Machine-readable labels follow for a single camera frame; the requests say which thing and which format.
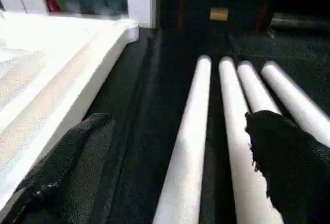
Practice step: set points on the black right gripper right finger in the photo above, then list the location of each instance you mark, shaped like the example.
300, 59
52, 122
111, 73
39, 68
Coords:
294, 172

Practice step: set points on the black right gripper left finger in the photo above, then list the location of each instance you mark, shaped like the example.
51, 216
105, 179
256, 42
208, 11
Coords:
67, 183

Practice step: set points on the white plastic table top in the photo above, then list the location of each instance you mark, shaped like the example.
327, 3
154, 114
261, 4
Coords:
56, 80

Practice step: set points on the white plastic table leg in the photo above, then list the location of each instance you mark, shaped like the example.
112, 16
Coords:
255, 87
237, 147
296, 98
188, 147

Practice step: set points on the black work mat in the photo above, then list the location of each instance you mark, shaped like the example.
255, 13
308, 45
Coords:
144, 105

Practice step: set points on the tan label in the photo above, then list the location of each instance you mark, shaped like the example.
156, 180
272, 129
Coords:
219, 14

